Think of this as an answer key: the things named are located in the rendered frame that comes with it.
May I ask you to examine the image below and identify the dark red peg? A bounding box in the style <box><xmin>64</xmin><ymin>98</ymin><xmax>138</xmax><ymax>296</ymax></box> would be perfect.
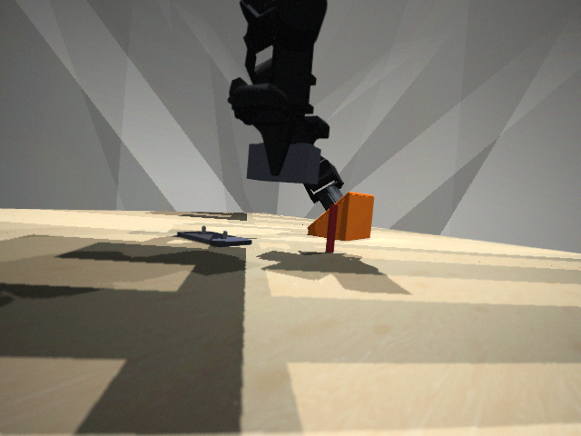
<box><xmin>326</xmin><ymin>204</ymin><xmax>338</xmax><ymax>253</ymax></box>

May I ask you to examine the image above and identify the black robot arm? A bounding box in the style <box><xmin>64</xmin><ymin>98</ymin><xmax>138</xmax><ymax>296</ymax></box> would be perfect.
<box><xmin>240</xmin><ymin>0</ymin><xmax>344</xmax><ymax>211</ymax></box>

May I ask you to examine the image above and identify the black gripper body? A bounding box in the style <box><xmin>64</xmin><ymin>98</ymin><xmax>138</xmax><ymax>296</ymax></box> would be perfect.
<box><xmin>231</xmin><ymin>57</ymin><xmax>330</xmax><ymax>138</ymax></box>

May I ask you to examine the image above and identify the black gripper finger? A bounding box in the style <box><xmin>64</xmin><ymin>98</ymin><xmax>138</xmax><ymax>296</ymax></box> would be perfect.
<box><xmin>290</xmin><ymin>132</ymin><xmax>320</xmax><ymax>145</ymax></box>
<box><xmin>249</xmin><ymin>117</ymin><xmax>297</xmax><ymax>176</ymax></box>

